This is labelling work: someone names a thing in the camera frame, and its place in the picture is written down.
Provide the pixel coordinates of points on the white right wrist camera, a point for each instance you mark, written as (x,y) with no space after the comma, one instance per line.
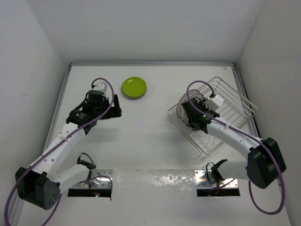
(214,103)

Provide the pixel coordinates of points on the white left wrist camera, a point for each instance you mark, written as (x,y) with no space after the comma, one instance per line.
(102,87)

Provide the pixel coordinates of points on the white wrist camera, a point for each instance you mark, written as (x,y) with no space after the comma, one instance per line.
(102,87)
(214,103)

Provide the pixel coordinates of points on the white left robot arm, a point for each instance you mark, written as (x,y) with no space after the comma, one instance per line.
(41,183)

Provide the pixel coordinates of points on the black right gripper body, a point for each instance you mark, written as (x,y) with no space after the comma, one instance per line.
(202,104)

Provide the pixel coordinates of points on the lime green plate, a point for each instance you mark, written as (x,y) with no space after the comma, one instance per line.
(134,86)

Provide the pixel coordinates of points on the white plate black rim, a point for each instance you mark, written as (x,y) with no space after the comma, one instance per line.
(193,91)

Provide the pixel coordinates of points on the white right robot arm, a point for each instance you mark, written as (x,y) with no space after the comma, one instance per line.
(263,158)

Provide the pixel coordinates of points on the metal mounting plate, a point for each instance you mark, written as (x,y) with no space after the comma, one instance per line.
(204,180)
(102,180)

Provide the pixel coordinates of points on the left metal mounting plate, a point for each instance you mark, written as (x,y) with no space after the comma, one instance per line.
(102,180)

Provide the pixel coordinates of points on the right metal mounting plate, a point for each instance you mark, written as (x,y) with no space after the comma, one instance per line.
(204,180)

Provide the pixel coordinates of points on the clear wire dish rack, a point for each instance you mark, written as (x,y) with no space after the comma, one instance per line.
(236,109)

